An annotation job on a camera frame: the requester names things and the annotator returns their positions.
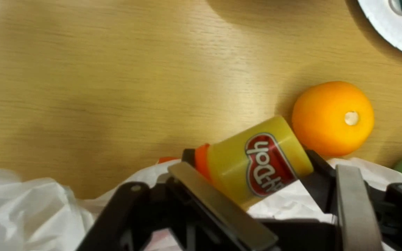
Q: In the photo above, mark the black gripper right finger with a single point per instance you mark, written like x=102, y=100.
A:
x=356, y=209

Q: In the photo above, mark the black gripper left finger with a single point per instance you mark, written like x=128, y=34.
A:
x=209, y=209

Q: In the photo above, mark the yellow Play-Doh container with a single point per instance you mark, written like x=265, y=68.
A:
x=251, y=161

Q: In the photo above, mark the orange fruit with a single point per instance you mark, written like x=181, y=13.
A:
x=331, y=118

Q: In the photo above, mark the white orange printed plastic bag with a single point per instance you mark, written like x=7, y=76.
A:
x=24, y=213

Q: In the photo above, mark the white paper plate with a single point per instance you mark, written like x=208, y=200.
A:
x=396, y=27

